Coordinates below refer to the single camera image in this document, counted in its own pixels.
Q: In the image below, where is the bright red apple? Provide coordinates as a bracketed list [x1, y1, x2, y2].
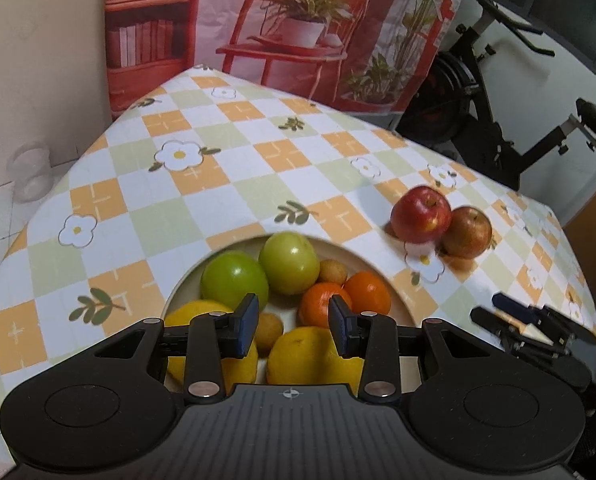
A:
[390, 186, 452, 245]

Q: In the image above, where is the red printed backdrop cloth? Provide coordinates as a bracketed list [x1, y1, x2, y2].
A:
[103, 0, 473, 116]

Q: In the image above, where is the dark window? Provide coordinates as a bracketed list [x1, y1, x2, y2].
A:
[478, 0, 596, 73]

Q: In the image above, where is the orange tangerine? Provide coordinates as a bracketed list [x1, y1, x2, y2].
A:
[343, 271, 393, 317]
[298, 282, 353, 329]

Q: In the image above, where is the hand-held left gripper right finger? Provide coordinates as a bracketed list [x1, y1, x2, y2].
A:
[328, 296, 478, 403]

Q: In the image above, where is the black exercise bike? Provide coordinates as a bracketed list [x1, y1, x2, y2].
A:
[395, 0, 596, 191]

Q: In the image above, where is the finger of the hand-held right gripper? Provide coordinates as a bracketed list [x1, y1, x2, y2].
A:
[470, 306, 531, 345]
[492, 292, 596, 347]

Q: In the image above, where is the clear glass jar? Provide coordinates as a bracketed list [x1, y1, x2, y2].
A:
[7, 142, 53, 202]

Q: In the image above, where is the small brown longan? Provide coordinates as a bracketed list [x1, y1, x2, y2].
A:
[255, 312, 285, 353]
[318, 258, 349, 286]

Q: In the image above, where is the green apple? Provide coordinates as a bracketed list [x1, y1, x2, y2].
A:
[258, 232, 320, 296]
[200, 252, 269, 311]

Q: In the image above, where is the yellow lemon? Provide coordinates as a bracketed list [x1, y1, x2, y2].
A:
[164, 300, 259, 393]
[267, 326, 366, 386]

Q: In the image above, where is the beige plate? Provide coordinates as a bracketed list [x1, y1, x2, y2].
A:
[160, 232, 423, 391]

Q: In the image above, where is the checkered flower tablecloth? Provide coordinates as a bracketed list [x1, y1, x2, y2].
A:
[0, 64, 596, 411]

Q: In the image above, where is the dark brownish red apple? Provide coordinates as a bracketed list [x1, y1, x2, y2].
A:
[442, 206, 493, 260]

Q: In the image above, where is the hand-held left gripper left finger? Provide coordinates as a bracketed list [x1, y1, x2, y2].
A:
[94, 294, 259, 405]

